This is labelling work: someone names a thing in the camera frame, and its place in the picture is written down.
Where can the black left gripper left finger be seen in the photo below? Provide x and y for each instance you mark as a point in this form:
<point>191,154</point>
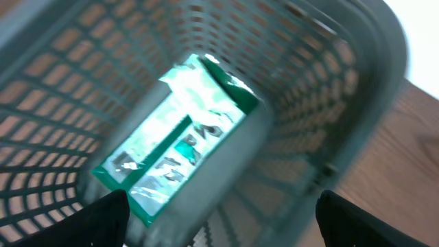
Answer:
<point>100,224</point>

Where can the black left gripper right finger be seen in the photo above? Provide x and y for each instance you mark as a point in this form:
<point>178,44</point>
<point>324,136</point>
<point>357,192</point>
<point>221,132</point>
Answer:
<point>343,224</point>

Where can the green white package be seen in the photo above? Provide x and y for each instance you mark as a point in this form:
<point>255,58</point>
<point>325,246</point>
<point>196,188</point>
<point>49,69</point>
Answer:
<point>164,151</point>

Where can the grey plastic laundry basket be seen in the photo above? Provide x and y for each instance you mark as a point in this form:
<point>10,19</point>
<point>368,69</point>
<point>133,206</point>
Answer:
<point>77,77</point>

